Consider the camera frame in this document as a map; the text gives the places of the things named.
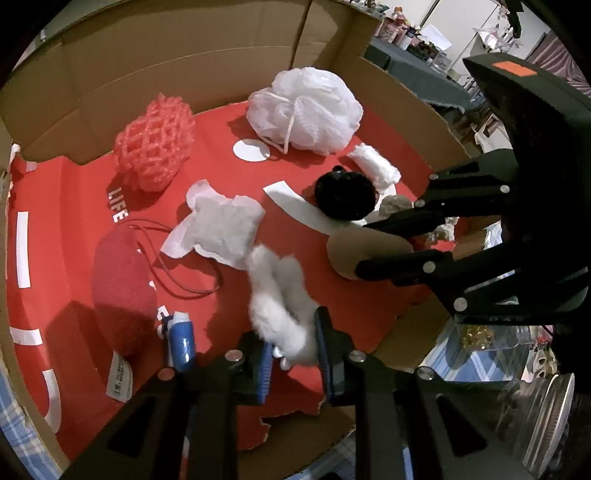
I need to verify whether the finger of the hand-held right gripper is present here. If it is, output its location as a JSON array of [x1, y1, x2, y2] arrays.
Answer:
[[355, 247, 509, 318], [362, 148, 525, 238]]

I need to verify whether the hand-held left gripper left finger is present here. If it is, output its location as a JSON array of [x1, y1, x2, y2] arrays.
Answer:
[[60, 330, 275, 480]]

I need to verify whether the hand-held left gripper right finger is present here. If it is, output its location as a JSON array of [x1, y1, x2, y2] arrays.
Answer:
[[314, 306, 536, 480]]

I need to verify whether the white fluffy scrunchie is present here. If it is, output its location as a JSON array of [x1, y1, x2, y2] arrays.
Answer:
[[246, 244, 321, 367]]

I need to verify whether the beige knit scrunchie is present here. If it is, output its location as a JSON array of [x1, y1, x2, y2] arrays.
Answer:
[[379, 194, 458, 245]]

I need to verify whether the tan round sponge puff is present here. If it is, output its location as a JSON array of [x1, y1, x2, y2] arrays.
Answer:
[[326, 227, 415, 281]]

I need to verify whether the small white cotton roll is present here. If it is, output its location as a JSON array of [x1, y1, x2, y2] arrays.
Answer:
[[346, 143, 402, 190]]

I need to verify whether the black fluffy scrunchie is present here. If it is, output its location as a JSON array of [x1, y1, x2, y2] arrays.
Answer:
[[315, 167, 380, 221]]

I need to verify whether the white padded packet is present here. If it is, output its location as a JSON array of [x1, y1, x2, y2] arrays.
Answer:
[[160, 179, 266, 271]]

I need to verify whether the red plush pouch with cord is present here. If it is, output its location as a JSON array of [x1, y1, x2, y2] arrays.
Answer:
[[91, 220, 221, 403]]

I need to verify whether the white mesh bath loofah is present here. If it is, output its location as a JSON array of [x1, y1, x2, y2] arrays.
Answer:
[[246, 67, 364, 155]]

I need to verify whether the pink foam net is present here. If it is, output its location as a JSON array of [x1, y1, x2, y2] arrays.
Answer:
[[113, 92, 195, 192]]

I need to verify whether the cardboard box with red lining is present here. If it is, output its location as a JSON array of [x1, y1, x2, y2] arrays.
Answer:
[[0, 0, 490, 480]]

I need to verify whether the clear jar with gold items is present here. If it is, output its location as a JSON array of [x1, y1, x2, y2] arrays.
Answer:
[[445, 323, 561, 384]]

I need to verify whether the dark green covered desk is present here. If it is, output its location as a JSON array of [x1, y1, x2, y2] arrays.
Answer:
[[365, 37, 481, 112]]

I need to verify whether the pink curtain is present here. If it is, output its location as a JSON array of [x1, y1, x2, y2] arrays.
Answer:
[[526, 32, 583, 93]]

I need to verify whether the white envelope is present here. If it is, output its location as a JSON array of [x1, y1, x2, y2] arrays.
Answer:
[[418, 24, 454, 51]]

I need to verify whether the white cabinet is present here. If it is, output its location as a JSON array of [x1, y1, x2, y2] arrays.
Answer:
[[425, 0, 513, 79]]

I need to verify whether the row of cosmetic bottles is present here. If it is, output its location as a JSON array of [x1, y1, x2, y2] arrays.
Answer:
[[351, 0, 462, 79]]

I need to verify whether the glass jar with metal lid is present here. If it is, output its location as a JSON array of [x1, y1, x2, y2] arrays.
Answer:
[[503, 371, 578, 478]]

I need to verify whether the blue plaid blanket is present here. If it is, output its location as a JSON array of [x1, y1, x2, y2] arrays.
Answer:
[[0, 330, 578, 480]]

